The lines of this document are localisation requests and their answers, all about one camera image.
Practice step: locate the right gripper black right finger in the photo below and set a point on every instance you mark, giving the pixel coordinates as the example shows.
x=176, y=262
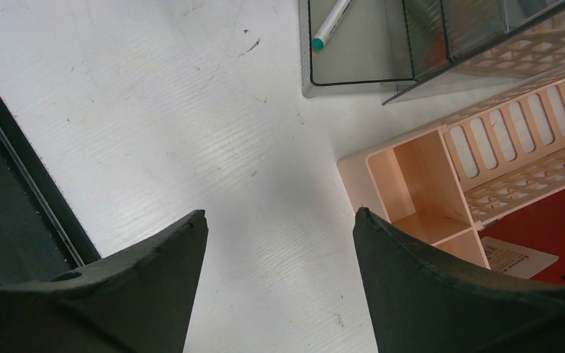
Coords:
x=422, y=299

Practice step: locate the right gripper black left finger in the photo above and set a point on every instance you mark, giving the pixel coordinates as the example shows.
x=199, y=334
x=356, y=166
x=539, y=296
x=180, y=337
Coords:
x=139, y=299

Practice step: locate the red folder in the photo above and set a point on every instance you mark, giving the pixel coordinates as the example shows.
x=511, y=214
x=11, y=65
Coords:
x=539, y=226

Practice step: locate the clear grey drawer box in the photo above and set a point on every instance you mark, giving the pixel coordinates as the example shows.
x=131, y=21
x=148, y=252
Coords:
x=411, y=49

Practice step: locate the teal marker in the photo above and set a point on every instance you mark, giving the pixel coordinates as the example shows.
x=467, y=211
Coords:
x=327, y=28

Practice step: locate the peach file organizer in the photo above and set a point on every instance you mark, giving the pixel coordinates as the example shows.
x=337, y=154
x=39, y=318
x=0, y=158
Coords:
x=446, y=180

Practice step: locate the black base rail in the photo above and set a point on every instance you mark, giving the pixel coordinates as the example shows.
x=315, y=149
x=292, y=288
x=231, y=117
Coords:
x=40, y=237

